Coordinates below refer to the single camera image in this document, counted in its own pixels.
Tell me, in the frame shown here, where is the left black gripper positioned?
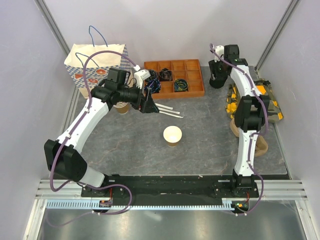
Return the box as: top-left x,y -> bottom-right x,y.
118,82 -> 159,114

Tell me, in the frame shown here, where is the single paper coffee cup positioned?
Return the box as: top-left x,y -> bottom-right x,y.
163,125 -> 183,147

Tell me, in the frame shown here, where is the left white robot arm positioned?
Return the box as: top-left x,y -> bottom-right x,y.
44,68 -> 159,197

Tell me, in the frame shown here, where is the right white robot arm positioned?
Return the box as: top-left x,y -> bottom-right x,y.
209,43 -> 270,197

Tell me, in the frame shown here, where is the checkered paper takeout bag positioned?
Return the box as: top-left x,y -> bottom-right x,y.
64,37 -> 132,99

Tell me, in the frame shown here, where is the stack of black lids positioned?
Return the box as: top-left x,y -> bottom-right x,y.
209,75 -> 228,89

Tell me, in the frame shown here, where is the wrapped paper straw upper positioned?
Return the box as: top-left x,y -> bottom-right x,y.
155,103 -> 173,110

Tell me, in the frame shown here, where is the wrapped paper straw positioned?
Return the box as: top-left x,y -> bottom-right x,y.
159,111 -> 184,119
158,107 -> 180,115
155,103 -> 173,110

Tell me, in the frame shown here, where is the wrapped paper straw lower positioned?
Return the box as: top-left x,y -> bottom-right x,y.
159,111 -> 184,119

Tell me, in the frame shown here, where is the blue striped rolled tie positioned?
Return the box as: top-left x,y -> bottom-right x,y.
145,78 -> 161,94

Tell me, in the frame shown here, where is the wrapped paper straw middle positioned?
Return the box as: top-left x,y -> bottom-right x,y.
158,107 -> 180,115

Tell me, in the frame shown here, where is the stack of paper cups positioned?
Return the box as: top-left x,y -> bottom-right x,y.
114,102 -> 130,115

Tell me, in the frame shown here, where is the orange wooden compartment tray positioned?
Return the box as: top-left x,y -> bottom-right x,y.
144,59 -> 205,99

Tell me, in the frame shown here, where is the dark rolled tie left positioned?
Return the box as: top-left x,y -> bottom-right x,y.
148,69 -> 158,80

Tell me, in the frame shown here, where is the brown dark rolled tie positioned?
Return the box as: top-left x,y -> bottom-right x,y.
159,68 -> 173,82

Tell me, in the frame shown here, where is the green yellow rolled tie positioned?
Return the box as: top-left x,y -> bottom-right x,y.
173,78 -> 189,92

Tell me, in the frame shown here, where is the camouflage fabric bag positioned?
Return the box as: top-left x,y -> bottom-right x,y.
225,78 -> 284,123

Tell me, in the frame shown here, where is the brown pulp cup carrier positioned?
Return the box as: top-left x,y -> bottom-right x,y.
230,119 -> 269,158

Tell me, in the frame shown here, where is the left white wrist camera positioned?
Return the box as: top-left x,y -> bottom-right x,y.
133,65 -> 151,89

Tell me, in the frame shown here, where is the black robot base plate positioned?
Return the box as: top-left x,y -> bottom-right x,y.
86,174 -> 259,198

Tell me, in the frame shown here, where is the grey slotted cable duct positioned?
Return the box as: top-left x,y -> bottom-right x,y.
46,199 -> 236,211

